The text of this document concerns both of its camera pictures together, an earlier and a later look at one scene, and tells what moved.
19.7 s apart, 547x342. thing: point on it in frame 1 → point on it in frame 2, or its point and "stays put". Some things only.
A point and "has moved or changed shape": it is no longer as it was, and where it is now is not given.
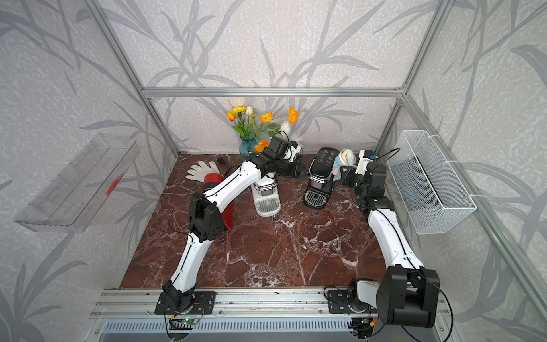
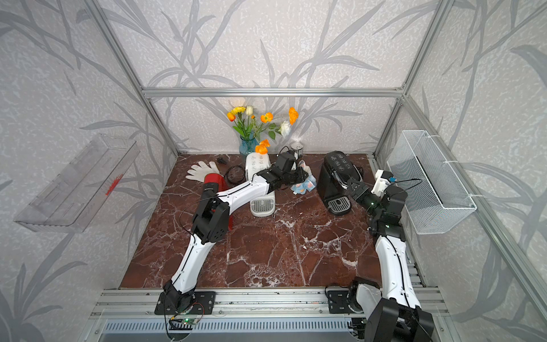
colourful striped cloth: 346,157 → 310,183
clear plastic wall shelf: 70,201 stays put
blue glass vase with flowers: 255,132 stays put
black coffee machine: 321,177 has moved or changed shape
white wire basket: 436,199 stays put
